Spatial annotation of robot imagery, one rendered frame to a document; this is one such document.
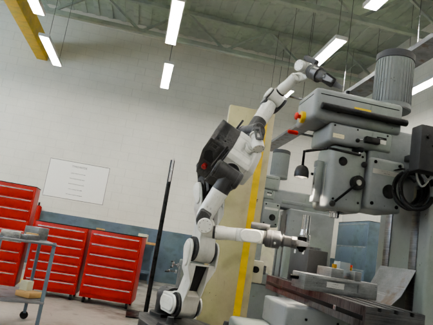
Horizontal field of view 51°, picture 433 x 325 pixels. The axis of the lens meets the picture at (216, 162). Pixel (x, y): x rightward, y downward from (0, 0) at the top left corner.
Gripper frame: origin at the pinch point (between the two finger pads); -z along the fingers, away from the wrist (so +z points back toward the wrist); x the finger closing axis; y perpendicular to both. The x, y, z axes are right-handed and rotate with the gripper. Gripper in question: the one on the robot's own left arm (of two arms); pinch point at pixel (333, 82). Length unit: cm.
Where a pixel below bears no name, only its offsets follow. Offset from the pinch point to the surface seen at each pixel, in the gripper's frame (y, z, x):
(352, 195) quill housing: -43, -50, 4
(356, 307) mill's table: -71, -98, 43
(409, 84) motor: 18.3, -29.3, -17.4
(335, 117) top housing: -15.8, -26.5, 17.6
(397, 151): -14, -48, -12
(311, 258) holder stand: -86, -41, -14
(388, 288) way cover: -74, -80, -22
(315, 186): -50, -35, 12
